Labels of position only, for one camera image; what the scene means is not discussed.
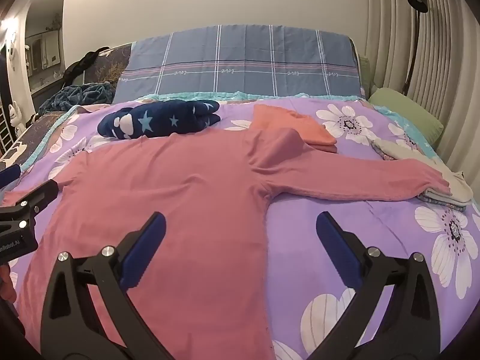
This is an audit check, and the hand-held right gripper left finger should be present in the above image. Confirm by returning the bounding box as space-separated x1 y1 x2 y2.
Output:
40 212 177 360

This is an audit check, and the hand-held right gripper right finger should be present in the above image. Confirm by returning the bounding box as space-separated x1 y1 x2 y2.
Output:
307 211 441 360

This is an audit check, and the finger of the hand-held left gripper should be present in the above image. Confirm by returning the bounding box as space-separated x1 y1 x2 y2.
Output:
0 179 60 235
0 164 22 188

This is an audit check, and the pink long-sleeve shirt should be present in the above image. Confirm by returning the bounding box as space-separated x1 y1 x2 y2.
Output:
3 127 451 360

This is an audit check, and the person's left hand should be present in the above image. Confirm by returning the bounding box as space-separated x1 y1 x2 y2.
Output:
0 262 18 304

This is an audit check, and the purple floral bed sheet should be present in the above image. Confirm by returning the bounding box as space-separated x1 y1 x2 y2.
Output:
0 94 480 360

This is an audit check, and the white plush toy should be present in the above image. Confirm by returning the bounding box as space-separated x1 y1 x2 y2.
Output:
7 101 22 127

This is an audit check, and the dark blue knitted blanket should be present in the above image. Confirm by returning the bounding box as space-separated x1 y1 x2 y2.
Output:
38 82 115 115

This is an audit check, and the navy star-print folded garment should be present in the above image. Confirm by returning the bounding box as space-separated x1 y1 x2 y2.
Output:
97 99 222 140

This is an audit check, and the black garment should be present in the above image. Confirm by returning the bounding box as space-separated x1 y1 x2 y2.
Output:
62 47 111 85

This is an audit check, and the cream folded garment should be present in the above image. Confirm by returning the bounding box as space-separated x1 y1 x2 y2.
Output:
375 137 474 207

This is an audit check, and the orange folded garment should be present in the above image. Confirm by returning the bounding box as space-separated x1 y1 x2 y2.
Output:
253 104 338 154

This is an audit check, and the brown floral quilt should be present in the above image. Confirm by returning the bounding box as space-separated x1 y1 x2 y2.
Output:
0 42 134 173

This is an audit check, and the pale green pillow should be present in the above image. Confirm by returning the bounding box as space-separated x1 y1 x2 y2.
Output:
358 55 373 98

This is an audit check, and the blue plaid pillow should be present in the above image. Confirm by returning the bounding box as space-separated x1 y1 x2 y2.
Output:
112 24 366 104

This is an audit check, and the beige pleated curtain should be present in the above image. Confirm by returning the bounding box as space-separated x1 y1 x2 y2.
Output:
365 0 480 203

